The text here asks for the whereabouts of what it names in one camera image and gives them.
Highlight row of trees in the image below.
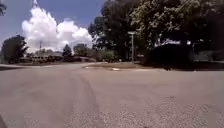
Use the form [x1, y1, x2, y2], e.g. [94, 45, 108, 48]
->
[72, 43, 118, 62]

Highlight pole with sign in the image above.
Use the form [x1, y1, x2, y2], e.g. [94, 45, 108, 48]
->
[127, 31, 138, 64]

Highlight grey asphalt road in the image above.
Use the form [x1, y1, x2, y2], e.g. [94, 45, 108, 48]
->
[0, 61, 224, 128]

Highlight small conical tree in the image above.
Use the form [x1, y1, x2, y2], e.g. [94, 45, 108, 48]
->
[61, 44, 73, 58]

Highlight low building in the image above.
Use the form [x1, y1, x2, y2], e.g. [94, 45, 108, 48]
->
[18, 50, 98, 64]

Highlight large dark tree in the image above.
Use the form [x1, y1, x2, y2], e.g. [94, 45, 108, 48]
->
[87, 0, 224, 62]

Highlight utility pole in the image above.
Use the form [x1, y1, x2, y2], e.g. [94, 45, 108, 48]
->
[38, 40, 44, 58]

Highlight dark green tree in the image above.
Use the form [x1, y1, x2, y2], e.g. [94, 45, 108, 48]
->
[0, 34, 29, 65]

